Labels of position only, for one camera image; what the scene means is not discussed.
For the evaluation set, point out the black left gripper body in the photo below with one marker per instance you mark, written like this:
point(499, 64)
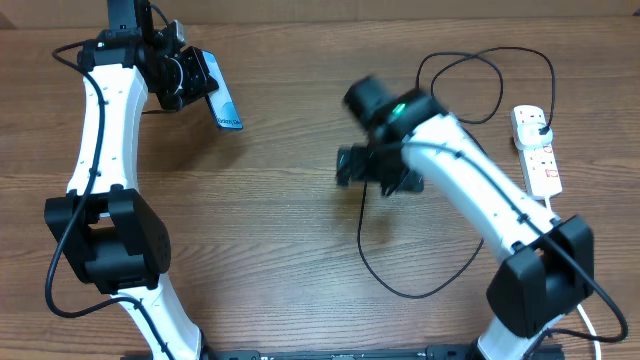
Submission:
point(185, 78)

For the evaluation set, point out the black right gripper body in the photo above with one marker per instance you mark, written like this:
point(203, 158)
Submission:
point(381, 169)

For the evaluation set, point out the blue Galaxy smartphone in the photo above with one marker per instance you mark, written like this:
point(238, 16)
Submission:
point(220, 101)

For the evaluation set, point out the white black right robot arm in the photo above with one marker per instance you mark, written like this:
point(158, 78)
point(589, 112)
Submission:
point(546, 265)

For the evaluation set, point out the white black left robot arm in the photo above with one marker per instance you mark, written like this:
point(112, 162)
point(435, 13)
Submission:
point(103, 227)

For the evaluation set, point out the white USB charger plug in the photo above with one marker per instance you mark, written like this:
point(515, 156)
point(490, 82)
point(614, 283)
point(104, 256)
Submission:
point(531, 136)

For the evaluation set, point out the white power strip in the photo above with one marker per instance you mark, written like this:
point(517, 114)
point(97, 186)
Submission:
point(539, 166)

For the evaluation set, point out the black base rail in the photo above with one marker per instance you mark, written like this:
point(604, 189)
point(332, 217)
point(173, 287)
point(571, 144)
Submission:
point(433, 352)

